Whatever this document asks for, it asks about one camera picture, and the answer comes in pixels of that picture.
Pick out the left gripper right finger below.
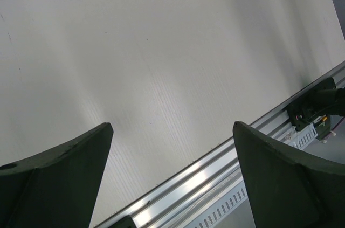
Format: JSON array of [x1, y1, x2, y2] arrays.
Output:
[[233, 121, 344, 227]]

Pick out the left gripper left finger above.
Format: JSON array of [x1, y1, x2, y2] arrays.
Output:
[[1, 122, 113, 227]]

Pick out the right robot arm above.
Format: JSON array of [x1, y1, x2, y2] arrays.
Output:
[[307, 88, 344, 117]]

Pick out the white slotted cable duct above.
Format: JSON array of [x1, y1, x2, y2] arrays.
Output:
[[188, 122, 321, 227]]

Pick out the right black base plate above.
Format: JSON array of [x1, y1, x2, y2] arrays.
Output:
[[286, 77, 336, 132]]

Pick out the aluminium mounting rail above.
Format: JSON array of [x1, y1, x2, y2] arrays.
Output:
[[96, 62, 344, 227]]

